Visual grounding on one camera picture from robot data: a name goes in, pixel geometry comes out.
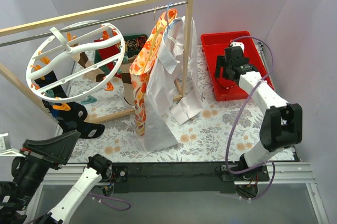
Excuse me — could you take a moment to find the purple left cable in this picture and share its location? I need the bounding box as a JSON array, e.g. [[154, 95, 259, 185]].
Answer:
[[26, 193, 132, 224]]

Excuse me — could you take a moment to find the red sock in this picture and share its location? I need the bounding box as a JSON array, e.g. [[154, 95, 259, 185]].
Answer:
[[216, 77, 236, 90], [95, 44, 120, 75]]

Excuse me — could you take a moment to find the red sock front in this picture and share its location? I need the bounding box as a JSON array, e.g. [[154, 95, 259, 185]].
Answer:
[[216, 77, 236, 90]]

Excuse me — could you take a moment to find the white round clip hanger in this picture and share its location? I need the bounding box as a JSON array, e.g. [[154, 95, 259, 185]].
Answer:
[[26, 22, 125, 103]]

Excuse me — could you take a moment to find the orange floral dress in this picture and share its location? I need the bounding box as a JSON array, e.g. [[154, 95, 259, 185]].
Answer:
[[130, 8, 177, 136]]

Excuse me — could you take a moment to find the black base bar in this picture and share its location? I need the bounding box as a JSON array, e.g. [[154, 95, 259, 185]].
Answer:
[[113, 162, 235, 194]]

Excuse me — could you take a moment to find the wooden clothes rack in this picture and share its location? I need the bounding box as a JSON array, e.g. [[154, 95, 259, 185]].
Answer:
[[1, 0, 193, 123]]

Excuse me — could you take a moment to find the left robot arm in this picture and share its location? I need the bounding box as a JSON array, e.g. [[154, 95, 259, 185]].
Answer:
[[1, 131, 112, 223]]

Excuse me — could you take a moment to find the red plastic tray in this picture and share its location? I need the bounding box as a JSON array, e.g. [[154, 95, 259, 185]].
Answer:
[[201, 31, 267, 102]]

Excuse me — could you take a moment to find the red sock rear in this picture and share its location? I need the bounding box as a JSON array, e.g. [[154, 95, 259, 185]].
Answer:
[[95, 44, 120, 75]]

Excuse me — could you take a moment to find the teal clothes clip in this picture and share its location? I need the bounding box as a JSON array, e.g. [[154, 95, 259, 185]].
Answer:
[[80, 95, 97, 105]]

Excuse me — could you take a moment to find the green compartment box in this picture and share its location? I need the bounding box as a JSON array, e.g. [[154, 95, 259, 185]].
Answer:
[[95, 34, 148, 72]]

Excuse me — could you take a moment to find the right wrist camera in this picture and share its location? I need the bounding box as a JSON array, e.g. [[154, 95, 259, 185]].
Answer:
[[229, 41, 245, 52]]

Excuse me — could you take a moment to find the floral table mat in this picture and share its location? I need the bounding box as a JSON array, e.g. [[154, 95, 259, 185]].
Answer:
[[70, 47, 263, 163]]

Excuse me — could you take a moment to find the white shirt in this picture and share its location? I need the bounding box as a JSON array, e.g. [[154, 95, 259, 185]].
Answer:
[[139, 17, 203, 151]]

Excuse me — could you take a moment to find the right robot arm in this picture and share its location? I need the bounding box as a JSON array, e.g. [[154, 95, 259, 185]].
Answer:
[[215, 42, 303, 181]]

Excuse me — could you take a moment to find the beige brown striped sock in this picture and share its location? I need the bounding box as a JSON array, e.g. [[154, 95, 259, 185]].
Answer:
[[71, 52, 111, 82]]

